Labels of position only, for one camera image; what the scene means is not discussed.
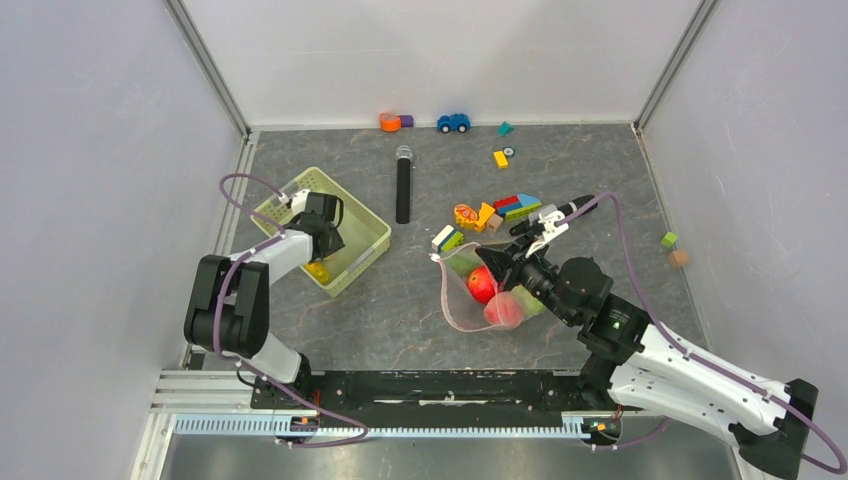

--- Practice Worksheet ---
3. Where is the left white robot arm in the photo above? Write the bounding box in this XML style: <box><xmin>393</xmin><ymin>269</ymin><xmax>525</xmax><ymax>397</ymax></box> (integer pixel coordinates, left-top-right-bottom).
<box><xmin>183</xmin><ymin>189</ymin><xmax>345</xmax><ymax>408</ymax></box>

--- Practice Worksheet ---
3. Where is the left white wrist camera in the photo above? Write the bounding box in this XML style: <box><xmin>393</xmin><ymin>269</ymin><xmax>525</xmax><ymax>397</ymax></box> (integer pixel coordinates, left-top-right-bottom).
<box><xmin>278</xmin><ymin>189</ymin><xmax>312</xmax><ymax>216</ymax></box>

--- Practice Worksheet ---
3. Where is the orange cartoon figure block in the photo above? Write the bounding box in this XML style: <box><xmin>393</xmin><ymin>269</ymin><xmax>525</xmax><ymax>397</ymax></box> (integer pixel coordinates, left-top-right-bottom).
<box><xmin>453</xmin><ymin>204</ymin><xmax>478</xmax><ymax>230</ymax></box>

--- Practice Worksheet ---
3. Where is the red peach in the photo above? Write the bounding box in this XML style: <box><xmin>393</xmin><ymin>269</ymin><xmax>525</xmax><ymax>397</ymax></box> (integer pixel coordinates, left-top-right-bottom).
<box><xmin>483</xmin><ymin>292</ymin><xmax>525</xmax><ymax>330</ymax></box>

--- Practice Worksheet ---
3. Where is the green cube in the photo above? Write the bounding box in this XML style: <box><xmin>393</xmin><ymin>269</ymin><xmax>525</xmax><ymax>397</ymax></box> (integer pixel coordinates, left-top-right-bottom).
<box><xmin>660</xmin><ymin>231</ymin><xmax>679</xmax><ymax>249</ymax></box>

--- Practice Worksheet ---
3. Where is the red tomato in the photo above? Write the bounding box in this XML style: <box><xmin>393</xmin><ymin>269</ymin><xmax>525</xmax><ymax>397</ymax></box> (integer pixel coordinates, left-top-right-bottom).
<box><xmin>465</xmin><ymin>265</ymin><xmax>499</xmax><ymax>305</ymax></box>

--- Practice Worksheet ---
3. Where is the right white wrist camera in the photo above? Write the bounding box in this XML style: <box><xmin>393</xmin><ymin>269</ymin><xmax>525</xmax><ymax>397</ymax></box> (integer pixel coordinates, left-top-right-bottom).
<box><xmin>524</xmin><ymin>204</ymin><xmax>569</xmax><ymax>258</ymax></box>

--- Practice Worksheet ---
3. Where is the upright black microphone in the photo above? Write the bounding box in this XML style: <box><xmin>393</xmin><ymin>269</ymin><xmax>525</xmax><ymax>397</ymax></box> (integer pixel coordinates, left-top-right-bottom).
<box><xmin>395</xmin><ymin>145</ymin><xmax>413</xmax><ymax>225</ymax></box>

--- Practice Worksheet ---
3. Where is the teal block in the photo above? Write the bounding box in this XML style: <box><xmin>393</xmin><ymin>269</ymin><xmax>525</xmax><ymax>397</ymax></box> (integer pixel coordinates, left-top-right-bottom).
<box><xmin>498</xmin><ymin>121</ymin><xmax>514</xmax><ymax>137</ymax></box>

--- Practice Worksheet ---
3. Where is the yellow brick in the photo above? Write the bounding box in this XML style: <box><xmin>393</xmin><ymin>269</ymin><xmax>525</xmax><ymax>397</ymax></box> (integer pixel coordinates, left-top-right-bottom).
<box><xmin>493</xmin><ymin>150</ymin><xmax>509</xmax><ymax>169</ymax></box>

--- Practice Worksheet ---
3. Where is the white blue green brick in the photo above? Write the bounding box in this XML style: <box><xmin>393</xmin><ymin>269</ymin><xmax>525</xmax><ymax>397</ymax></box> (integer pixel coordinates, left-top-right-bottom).
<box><xmin>431</xmin><ymin>225</ymin><xmax>465</xmax><ymax>253</ymax></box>

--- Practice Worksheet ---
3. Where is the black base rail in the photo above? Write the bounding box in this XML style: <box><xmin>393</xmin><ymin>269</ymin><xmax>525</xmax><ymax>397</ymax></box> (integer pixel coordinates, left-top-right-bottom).
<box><xmin>291</xmin><ymin>370</ymin><xmax>619</xmax><ymax>431</ymax></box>

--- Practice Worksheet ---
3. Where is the green cabbage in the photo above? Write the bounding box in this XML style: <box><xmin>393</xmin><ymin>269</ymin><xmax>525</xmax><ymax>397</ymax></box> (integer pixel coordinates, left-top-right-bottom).
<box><xmin>511</xmin><ymin>285</ymin><xmax>546</xmax><ymax>319</ymax></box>

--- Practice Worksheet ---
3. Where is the slanted black microphone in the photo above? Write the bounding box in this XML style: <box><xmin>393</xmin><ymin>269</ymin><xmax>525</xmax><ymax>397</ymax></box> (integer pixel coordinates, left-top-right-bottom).
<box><xmin>509</xmin><ymin>195</ymin><xmax>594</xmax><ymax>237</ymax></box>

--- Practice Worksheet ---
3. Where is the multicolour brick stack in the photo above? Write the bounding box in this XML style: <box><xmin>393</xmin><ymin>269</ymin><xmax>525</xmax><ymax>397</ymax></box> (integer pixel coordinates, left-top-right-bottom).
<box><xmin>494</xmin><ymin>194</ymin><xmax>542</xmax><ymax>222</ymax></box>

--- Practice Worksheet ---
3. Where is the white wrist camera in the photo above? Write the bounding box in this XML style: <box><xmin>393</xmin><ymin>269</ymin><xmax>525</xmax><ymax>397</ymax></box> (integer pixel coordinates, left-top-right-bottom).
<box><xmin>524</xmin><ymin>204</ymin><xmax>569</xmax><ymax>258</ymax></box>
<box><xmin>278</xmin><ymin>189</ymin><xmax>312</xmax><ymax>216</ymax></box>

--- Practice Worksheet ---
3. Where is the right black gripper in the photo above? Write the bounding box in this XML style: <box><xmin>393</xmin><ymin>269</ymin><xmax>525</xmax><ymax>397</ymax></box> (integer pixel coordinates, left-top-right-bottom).
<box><xmin>475</xmin><ymin>230</ymin><xmax>577</xmax><ymax>326</ymax></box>

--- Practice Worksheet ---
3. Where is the long green cucumber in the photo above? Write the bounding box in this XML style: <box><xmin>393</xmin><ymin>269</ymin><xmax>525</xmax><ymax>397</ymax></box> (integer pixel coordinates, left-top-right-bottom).
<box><xmin>445</xmin><ymin>254</ymin><xmax>483</xmax><ymax>280</ymax></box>

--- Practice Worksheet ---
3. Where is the blue toy car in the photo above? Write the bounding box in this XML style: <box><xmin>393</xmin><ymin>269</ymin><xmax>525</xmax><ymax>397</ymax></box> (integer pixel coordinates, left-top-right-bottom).
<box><xmin>436</xmin><ymin>113</ymin><xmax>472</xmax><ymax>133</ymax></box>

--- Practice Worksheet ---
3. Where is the small yellow fruit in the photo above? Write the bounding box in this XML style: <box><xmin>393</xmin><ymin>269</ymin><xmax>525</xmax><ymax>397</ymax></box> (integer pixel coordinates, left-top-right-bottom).
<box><xmin>304</xmin><ymin>261</ymin><xmax>332</xmax><ymax>285</ymax></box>

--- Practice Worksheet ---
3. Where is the light green plastic basket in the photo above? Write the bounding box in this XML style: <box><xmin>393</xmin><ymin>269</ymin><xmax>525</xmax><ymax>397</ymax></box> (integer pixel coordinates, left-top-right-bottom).
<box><xmin>244</xmin><ymin>167</ymin><xmax>391</xmax><ymax>297</ymax></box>

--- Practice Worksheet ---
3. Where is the clear polka dot zip bag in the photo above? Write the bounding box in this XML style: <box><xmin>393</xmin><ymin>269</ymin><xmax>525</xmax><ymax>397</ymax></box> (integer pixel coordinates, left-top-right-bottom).
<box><xmin>430</xmin><ymin>242</ymin><xmax>545</xmax><ymax>333</ymax></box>

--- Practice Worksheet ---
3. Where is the tan wooden cube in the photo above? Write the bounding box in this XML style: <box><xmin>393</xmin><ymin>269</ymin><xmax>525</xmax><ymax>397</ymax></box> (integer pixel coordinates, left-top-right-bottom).
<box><xmin>667</xmin><ymin>249</ymin><xmax>690</xmax><ymax>268</ymax></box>

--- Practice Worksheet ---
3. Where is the orange brick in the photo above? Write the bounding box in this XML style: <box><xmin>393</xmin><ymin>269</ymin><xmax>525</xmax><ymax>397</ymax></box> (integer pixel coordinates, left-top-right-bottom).
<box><xmin>474</xmin><ymin>202</ymin><xmax>496</xmax><ymax>232</ymax></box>

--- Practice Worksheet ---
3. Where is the purple block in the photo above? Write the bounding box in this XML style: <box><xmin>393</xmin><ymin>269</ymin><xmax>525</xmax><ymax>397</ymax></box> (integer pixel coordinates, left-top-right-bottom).
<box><xmin>399</xmin><ymin>114</ymin><xmax>415</xmax><ymax>128</ymax></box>

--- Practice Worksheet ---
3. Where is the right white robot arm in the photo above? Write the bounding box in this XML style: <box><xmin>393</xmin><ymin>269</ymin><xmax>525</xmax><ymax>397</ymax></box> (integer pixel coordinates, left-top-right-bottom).
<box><xmin>476</xmin><ymin>245</ymin><xmax>818</xmax><ymax>479</ymax></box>

